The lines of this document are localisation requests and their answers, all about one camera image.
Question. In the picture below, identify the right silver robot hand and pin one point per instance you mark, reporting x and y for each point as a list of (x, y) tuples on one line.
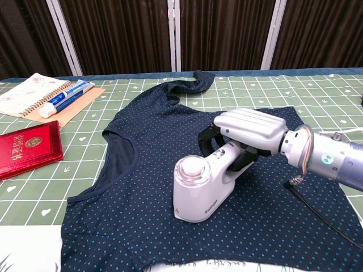
[(252, 127)]

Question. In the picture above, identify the white handheld steam iron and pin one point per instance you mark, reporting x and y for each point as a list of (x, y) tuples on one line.
[(195, 195)]

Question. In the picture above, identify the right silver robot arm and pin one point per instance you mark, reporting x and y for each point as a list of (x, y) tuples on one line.
[(340, 161)]

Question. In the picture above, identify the green checked tablecloth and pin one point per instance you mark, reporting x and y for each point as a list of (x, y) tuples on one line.
[(255, 93)]

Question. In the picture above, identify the brown pleated screen panel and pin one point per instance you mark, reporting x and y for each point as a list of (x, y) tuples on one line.
[(22, 37), (119, 34), (224, 34), (320, 31)]

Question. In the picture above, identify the small dark object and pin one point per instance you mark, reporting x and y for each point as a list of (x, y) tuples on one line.
[(362, 101)]

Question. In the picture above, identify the navy polka dot shirt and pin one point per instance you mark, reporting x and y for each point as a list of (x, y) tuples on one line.
[(141, 170)]

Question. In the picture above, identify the teal table edge cover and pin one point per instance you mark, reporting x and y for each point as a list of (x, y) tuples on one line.
[(127, 76)]

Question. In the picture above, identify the tan paper envelope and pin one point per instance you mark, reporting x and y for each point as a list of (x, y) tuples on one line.
[(82, 105)]

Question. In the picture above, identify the blue white toothpaste tube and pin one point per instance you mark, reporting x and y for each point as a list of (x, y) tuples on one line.
[(65, 95)]

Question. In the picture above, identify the red certificate book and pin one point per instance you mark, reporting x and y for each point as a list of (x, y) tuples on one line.
[(28, 150)]

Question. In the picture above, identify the white spiral notebook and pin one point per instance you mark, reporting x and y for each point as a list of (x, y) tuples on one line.
[(25, 93)]

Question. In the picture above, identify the white screen frame post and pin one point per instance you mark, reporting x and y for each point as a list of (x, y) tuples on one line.
[(171, 34), (64, 37), (273, 34)]

